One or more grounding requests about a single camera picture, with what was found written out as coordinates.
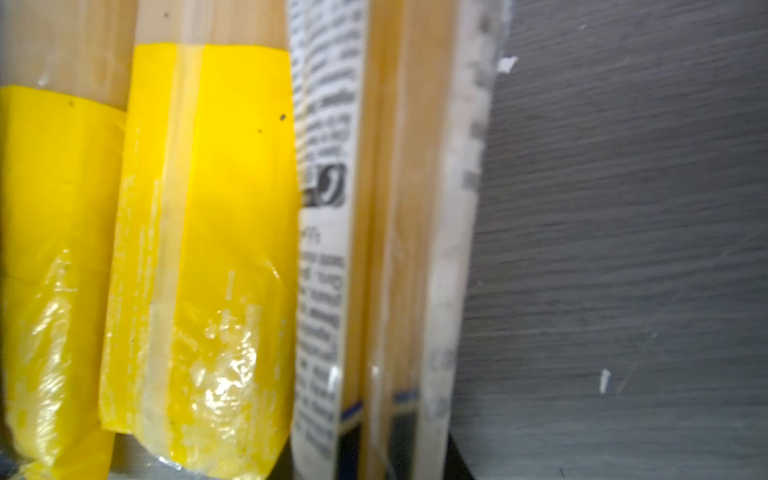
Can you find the clear white label spaghetti bag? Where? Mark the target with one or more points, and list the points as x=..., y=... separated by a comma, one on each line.
x=391, y=103

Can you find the yellow spaghetti bag back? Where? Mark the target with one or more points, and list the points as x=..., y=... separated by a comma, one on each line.
x=197, y=360

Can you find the yellow spaghetti bag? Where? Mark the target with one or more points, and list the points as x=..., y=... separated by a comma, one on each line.
x=65, y=74
x=197, y=360

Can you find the yellow spaghetti bag middle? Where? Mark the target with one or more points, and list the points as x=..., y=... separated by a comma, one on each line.
x=65, y=74

